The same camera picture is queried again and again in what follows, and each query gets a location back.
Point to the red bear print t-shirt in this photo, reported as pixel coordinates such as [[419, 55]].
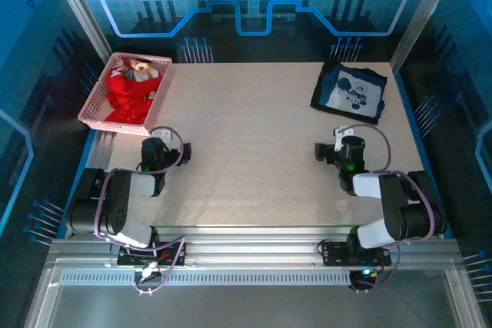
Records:
[[130, 93]]

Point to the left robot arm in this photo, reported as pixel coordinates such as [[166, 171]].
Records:
[[115, 205]]

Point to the navy cartoon print t-shirt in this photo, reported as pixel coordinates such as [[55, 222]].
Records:
[[350, 93]]

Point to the pink plastic basket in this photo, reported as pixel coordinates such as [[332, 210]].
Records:
[[96, 105]]

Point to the black round LED module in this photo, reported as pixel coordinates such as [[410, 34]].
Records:
[[363, 280]]

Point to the metal front panel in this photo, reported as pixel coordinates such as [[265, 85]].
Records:
[[250, 309]]

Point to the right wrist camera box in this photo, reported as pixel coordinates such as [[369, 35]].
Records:
[[338, 140]]

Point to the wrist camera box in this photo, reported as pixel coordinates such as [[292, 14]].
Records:
[[338, 140], [164, 134]]

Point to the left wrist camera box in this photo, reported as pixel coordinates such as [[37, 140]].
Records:
[[164, 134]]

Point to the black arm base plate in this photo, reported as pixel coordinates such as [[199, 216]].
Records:
[[127, 259], [332, 255]]

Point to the aluminium frame rail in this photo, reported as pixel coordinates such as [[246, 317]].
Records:
[[250, 247]]

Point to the aluminium frame post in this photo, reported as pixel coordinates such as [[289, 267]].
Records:
[[424, 9], [78, 9]]

